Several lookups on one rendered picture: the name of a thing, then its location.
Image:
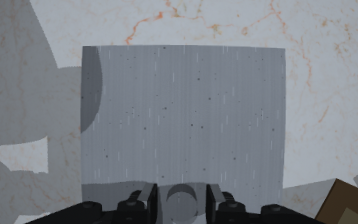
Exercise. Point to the brown cardboard box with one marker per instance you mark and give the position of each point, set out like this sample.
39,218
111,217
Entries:
340,205

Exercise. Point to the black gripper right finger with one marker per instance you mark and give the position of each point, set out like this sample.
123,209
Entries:
232,212

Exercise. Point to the grey metal lid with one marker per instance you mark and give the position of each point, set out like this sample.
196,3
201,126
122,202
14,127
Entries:
183,116

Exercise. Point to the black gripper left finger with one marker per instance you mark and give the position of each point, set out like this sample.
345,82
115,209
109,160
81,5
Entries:
131,211

